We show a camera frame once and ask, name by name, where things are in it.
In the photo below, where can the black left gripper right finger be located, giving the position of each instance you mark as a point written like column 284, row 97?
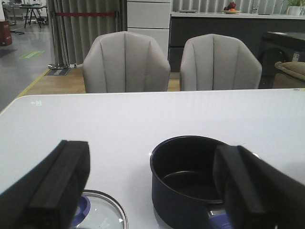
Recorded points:
column 255, row 194

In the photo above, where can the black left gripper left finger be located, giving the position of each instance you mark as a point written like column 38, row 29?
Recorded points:
column 47, row 196

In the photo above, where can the glass lid with blue knob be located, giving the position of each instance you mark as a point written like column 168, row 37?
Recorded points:
column 98, row 210

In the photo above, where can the potted plant white pot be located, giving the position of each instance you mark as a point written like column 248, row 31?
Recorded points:
column 295, row 7

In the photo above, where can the dark blue saucepan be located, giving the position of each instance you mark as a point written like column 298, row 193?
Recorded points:
column 183, row 188

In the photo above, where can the tan cushion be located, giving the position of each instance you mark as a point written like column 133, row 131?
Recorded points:
column 294, row 69

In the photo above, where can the right grey upholstered chair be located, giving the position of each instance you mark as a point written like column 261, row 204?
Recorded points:
column 218, row 62

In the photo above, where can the grey upholstered chair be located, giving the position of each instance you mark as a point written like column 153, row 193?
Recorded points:
column 123, row 62
column 218, row 62

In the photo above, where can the left grey upholstered chair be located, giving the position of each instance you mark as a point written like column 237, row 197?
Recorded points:
column 123, row 62

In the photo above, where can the dark sideboard counter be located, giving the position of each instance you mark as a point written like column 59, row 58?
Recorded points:
column 249, row 28

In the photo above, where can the red box bin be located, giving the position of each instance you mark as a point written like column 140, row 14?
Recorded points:
column 5, row 34

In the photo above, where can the fruit plate on counter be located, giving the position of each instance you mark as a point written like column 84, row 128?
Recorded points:
column 231, row 8

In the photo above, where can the background work table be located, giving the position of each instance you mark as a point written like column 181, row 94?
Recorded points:
column 35, row 10

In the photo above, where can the red barrier belt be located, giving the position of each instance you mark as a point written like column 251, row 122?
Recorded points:
column 85, row 14

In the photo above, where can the white drawer cabinet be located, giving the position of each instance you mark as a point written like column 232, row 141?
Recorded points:
column 152, row 18

